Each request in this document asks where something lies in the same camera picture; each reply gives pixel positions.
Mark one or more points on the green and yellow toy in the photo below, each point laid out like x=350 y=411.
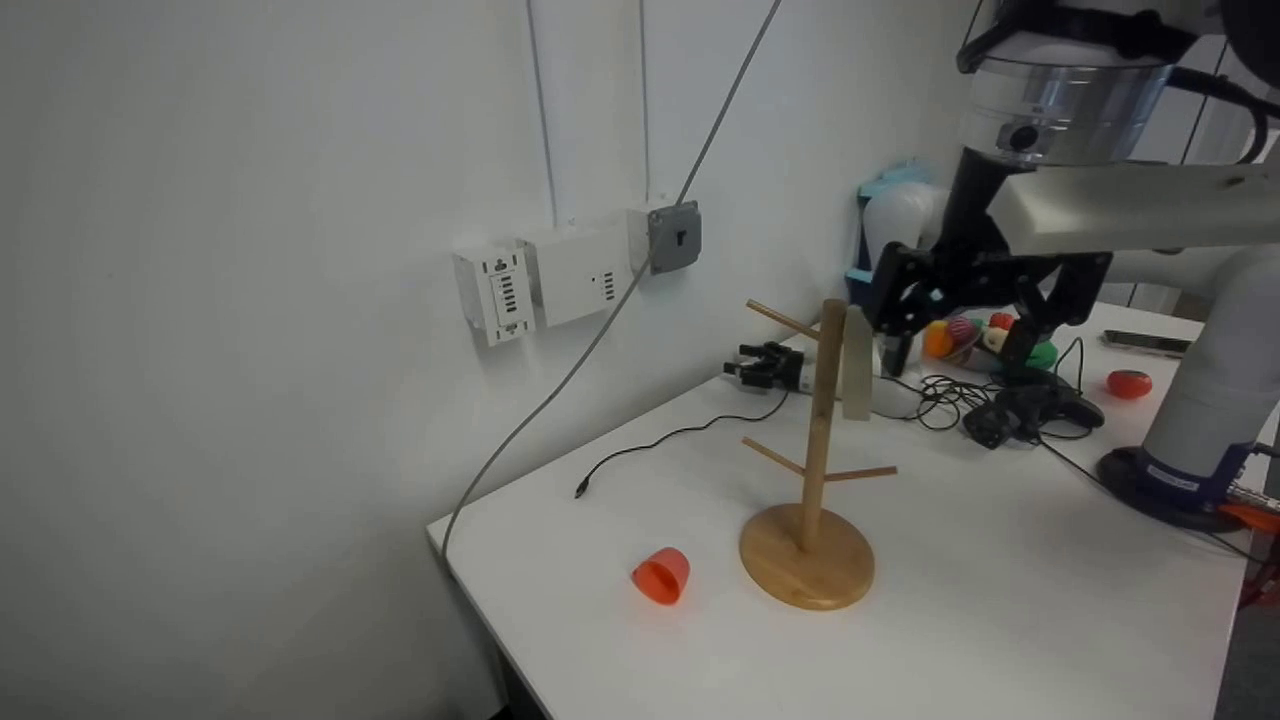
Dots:
x=1043 y=357

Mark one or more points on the white wall socket box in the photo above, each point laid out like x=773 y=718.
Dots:
x=496 y=296

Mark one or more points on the wooden mug tree stand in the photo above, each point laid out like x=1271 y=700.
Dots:
x=804 y=563

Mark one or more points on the cream masking tape roll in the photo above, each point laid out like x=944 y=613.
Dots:
x=859 y=372

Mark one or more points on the black round stand base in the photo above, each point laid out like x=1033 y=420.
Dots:
x=1144 y=480

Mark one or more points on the orange plastic cup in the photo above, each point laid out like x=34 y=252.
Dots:
x=661 y=576

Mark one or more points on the small red toy ball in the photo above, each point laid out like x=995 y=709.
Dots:
x=1003 y=322

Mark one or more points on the flat black bar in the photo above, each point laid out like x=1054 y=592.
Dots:
x=1155 y=343

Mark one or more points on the plain white adapter box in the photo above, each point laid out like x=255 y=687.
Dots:
x=583 y=275

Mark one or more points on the red rounded toy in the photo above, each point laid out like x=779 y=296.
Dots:
x=1128 y=387

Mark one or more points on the orange toy ball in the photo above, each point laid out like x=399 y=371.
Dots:
x=942 y=343

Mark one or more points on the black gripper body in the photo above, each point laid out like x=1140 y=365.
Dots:
x=968 y=212

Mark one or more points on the gray wall socket box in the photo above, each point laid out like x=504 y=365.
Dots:
x=674 y=239

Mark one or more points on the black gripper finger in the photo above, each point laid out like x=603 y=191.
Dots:
x=901 y=302
x=1062 y=322

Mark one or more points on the black adapter block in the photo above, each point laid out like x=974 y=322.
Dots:
x=995 y=426

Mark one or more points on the orange clamp with silver jaw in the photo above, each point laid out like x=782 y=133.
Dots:
x=1257 y=512

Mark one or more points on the white bent tube stand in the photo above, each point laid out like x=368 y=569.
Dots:
x=1221 y=361

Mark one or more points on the black clamp device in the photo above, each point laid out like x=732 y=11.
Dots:
x=764 y=365

